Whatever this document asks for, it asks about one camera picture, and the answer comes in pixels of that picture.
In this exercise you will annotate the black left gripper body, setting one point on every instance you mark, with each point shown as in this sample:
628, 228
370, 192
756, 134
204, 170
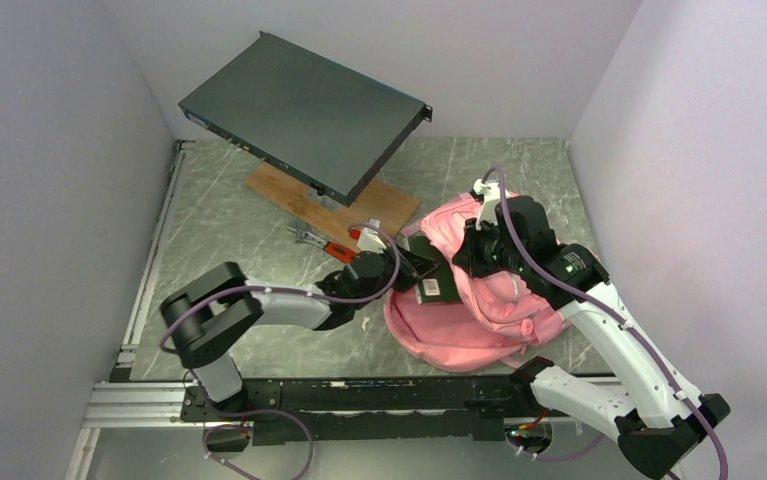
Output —
406, 278

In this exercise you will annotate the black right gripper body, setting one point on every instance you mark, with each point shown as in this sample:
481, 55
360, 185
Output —
487, 252

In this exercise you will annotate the pink student backpack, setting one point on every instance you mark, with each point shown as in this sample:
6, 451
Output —
495, 318

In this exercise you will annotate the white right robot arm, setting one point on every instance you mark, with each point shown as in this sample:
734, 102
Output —
659, 416

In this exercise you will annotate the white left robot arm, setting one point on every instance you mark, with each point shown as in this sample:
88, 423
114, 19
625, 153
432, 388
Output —
208, 316

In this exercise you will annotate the brown wooden board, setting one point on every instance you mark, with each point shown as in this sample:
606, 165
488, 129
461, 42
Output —
391, 207

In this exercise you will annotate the dark metal rack unit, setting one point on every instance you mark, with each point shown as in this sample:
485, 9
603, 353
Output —
324, 124

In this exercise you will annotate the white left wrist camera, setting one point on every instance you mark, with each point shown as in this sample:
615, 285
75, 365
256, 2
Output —
368, 238

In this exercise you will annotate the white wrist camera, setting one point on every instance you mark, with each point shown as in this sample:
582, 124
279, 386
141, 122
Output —
488, 194
368, 238

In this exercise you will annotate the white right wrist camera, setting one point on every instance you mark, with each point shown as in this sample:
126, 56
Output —
488, 194

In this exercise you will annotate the orange handled adjustable wrench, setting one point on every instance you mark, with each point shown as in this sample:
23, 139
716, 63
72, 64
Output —
303, 233

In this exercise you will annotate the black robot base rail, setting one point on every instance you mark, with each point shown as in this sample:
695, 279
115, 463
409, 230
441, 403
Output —
278, 411

